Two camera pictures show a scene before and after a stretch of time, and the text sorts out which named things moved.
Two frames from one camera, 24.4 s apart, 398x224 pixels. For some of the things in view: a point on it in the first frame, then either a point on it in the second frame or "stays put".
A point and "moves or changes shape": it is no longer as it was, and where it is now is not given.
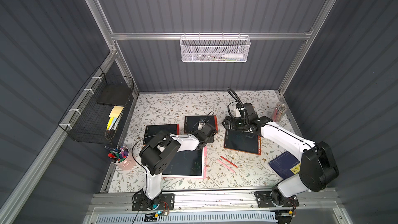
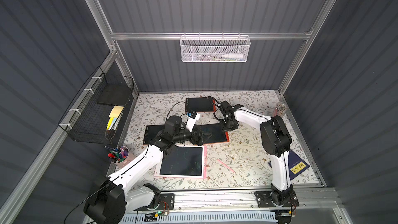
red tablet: [242, 140] moves or changes shape
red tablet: [191, 122] -> [200, 104]
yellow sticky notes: [114, 115] stays put
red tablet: [151, 130] stays put
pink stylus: [226, 166] stays put
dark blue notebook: [285, 165] stays put
